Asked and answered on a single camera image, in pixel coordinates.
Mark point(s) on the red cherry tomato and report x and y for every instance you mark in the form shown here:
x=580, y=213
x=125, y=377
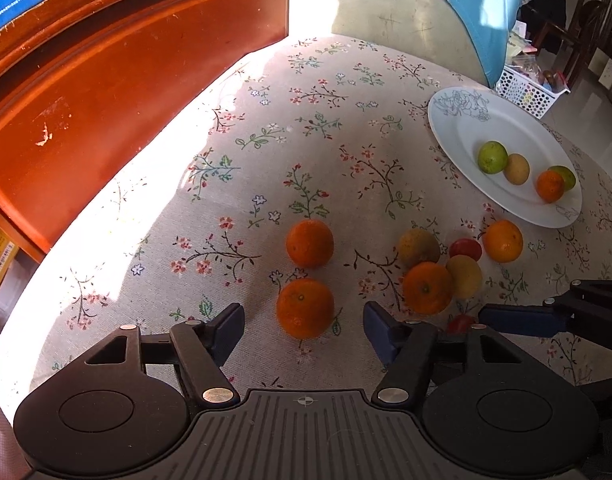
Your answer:
x=460, y=324
x=466, y=247

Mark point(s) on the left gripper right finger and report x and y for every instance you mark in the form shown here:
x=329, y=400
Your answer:
x=414, y=356

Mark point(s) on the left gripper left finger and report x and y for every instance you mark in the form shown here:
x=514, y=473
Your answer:
x=197, y=351

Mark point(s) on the large green citrus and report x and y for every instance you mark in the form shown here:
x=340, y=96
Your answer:
x=567, y=175

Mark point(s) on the floral tablecloth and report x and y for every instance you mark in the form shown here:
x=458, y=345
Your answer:
x=331, y=129

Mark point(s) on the small green citrus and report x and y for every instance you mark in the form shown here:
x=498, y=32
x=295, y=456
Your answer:
x=492, y=157

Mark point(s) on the white floral plate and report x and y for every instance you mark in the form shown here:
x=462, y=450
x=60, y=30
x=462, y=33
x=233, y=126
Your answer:
x=463, y=119

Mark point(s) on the beige sofa armrest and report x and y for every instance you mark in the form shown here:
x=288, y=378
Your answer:
x=428, y=29

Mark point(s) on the large orange mandarin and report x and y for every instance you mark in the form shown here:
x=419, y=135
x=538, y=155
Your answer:
x=503, y=241

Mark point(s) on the brown kiwi back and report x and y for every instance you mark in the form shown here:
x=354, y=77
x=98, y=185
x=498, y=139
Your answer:
x=416, y=246

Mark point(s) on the small orange mandarin back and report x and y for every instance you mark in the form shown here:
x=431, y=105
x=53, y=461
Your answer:
x=550, y=186

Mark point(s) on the brown kiwi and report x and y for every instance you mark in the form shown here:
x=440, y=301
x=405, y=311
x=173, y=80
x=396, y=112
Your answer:
x=517, y=170
x=416, y=246
x=466, y=275

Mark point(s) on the brown kiwi front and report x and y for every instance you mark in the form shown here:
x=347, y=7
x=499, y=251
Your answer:
x=517, y=170

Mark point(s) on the white plastic basket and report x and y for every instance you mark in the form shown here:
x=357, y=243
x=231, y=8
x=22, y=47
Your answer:
x=534, y=98

